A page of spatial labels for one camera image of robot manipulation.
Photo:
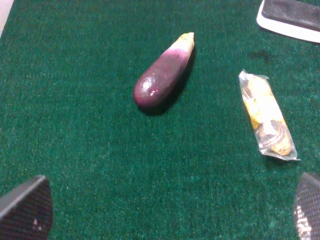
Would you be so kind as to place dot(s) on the left gripper black textured right finger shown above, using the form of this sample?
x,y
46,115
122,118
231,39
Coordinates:
x,y
306,207

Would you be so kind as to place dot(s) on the left gripper black textured left finger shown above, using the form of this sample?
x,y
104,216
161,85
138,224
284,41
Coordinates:
x,y
26,212

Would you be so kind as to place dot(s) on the wrapped cookie snack pack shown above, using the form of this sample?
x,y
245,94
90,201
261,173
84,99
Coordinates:
x,y
270,128

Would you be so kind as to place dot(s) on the purple toy eggplant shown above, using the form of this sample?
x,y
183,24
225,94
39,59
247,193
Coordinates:
x,y
158,81

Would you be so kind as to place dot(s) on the black white board eraser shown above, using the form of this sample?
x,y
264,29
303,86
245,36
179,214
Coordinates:
x,y
291,18

